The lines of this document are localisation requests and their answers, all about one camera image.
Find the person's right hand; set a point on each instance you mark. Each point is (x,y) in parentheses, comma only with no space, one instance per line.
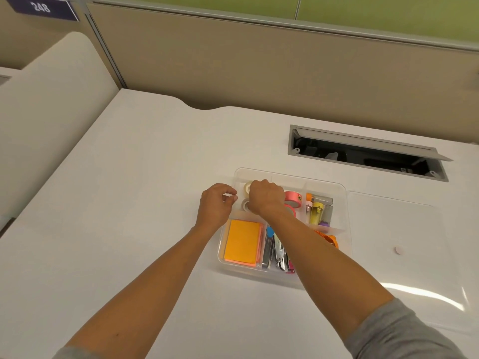
(267,198)

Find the person's left hand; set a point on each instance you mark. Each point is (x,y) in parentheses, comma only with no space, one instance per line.
(211,209)

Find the person's left thumb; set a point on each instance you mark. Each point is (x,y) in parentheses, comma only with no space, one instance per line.
(231,200)

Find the person's right fingers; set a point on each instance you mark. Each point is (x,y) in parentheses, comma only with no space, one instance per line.
(260,184)

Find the clear plastic organizer tray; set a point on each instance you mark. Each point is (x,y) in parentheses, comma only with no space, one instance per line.
(336,216)

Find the person's left forearm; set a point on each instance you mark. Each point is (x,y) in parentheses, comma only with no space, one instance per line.
(157,284)

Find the person's right forearm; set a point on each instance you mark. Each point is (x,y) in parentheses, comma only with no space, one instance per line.
(322,265)

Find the clear tape roll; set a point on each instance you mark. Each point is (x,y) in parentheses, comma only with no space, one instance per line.
(246,205)
(247,188)

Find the pink patterned tape roll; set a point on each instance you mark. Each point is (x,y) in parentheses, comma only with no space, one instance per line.
(293,198)

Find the pink green tape roll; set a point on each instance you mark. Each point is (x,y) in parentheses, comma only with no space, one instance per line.
(291,211)

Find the orange sticky note pad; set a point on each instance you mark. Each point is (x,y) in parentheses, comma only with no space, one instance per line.
(242,242)

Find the orange capped marker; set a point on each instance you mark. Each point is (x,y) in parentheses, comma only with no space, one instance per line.
(309,198)

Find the blue silver stapler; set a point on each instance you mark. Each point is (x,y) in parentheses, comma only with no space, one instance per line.
(268,246)

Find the purple capped glue stick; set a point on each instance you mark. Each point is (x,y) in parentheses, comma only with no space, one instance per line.
(325,216)

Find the pink small stapler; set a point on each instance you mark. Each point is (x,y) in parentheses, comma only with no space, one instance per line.
(290,266)

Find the orange tape dispenser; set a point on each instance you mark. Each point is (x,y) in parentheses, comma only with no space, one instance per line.
(329,238)

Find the beige partition panel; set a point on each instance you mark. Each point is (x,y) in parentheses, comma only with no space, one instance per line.
(280,67)

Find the clear plastic tray lid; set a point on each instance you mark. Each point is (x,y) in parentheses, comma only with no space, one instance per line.
(404,228)

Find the white desk side divider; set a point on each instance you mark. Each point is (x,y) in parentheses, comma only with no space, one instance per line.
(52,119)

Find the grey right sleeve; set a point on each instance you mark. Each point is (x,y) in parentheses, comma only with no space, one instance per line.
(400,332)

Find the grey sleeve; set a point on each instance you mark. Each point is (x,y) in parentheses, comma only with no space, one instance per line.
(400,332)
(71,353)

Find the grey left sleeve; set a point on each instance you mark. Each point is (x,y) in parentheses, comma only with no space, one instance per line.
(71,353)

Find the dark blue number sign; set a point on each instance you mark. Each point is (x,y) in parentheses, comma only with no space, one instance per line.
(41,7)

